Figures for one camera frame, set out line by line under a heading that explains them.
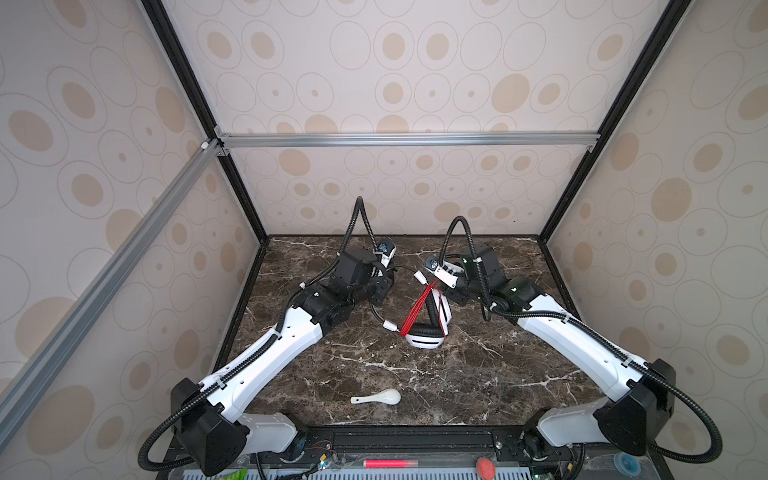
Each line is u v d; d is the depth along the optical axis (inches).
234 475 27.0
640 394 15.5
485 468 26.9
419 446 29.3
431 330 27.0
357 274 21.3
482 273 22.0
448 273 26.0
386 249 24.6
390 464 27.7
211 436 14.5
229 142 35.6
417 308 27.5
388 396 32.0
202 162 32.1
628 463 28.1
